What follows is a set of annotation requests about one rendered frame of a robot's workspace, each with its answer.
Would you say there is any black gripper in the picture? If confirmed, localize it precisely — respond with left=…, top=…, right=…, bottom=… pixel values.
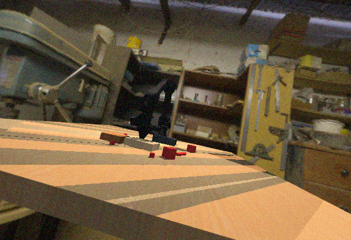
left=130, top=113, right=159, bottom=139

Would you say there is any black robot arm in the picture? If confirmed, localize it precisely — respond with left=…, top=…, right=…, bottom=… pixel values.
left=130, top=79, right=176, bottom=137

